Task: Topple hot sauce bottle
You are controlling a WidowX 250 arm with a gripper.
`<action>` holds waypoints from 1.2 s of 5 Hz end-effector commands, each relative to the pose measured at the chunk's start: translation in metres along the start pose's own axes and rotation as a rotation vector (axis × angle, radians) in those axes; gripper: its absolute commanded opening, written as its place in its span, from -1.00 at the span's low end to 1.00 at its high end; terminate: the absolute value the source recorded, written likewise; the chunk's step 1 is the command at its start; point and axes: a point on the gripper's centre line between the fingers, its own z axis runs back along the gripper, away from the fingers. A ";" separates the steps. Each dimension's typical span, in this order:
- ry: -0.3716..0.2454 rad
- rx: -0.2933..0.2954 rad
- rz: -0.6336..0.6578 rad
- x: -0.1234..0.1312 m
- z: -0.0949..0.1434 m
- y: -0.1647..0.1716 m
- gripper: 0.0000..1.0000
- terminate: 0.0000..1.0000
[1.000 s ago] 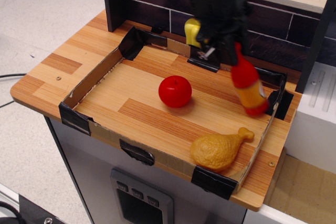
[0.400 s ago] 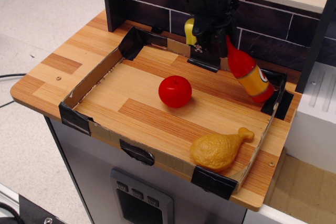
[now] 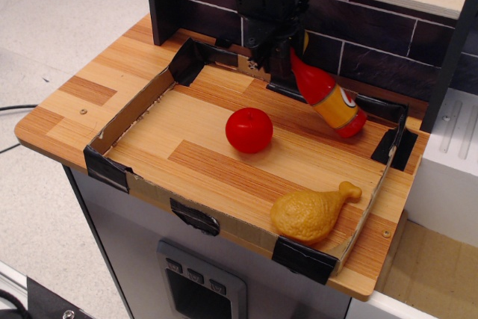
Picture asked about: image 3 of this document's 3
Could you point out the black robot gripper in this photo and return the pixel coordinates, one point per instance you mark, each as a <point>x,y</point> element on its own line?
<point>268,27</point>

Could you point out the grey oven control panel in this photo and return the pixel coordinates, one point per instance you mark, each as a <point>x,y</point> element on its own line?
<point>199,289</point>

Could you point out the black base plate with screw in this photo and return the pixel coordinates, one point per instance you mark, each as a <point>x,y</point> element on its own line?
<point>43,303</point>

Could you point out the cardboard fence with black tape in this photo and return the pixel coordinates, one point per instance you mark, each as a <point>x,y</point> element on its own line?
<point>168,146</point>

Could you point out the yellow toy bell pepper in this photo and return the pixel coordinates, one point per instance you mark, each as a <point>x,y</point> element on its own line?
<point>305,42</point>

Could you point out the red toy tomato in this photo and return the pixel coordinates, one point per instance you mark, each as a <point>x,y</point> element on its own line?
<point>249,130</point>

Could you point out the red hot sauce bottle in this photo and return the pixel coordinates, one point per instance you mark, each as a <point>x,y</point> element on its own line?
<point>328,98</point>

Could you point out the white toy sink unit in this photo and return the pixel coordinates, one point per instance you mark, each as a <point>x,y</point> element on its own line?
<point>443,197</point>

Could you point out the toy chicken drumstick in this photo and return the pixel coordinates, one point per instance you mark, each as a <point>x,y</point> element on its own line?
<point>309,216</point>

